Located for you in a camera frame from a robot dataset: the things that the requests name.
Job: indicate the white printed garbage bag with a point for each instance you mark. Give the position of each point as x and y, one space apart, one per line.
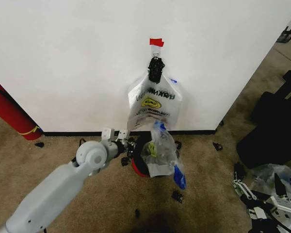
155 106

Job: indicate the red tape strip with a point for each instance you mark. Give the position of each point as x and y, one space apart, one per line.
157 42

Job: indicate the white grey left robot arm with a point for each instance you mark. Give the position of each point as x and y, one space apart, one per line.
60 179

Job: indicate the black bag clip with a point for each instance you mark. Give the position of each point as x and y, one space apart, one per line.
156 69

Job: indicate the black equipment case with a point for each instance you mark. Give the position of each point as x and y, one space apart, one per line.
269 126

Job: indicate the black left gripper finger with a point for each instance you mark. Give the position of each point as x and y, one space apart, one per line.
133 145
131 155

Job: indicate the clear plastic bag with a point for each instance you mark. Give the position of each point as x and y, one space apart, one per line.
266 174

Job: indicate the black plastic scrap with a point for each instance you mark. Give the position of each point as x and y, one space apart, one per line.
178 197
221 123
218 146
39 144
125 162

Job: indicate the red black trash bin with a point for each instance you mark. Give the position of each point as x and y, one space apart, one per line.
138 165

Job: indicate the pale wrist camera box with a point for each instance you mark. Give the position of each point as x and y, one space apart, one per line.
260 213

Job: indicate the black stand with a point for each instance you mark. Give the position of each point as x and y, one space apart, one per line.
289 34

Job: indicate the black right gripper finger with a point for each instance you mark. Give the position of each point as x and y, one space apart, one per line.
245 190
279 185

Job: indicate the red fire extinguisher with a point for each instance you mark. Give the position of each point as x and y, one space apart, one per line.
12 114

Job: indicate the clear wall hook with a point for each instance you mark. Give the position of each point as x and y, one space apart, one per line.
156 51

